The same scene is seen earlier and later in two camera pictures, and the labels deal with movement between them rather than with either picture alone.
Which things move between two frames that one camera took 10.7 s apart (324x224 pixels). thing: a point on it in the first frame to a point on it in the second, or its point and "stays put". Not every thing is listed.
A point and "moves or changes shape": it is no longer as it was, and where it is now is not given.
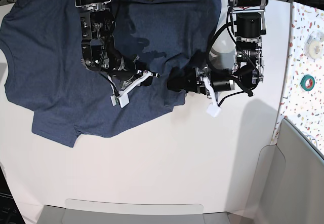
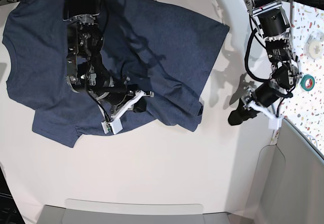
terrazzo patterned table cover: [302, 100] stays put
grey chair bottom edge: [85, 211] stays put
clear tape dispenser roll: [314, 46] stays put
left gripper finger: [146, 74] to [137, 95]
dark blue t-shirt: [45, 73] moves or changes shape
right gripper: [197, 79] to [257, 99]
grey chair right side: [289, 185] stays put
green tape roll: [308, 82] stays put
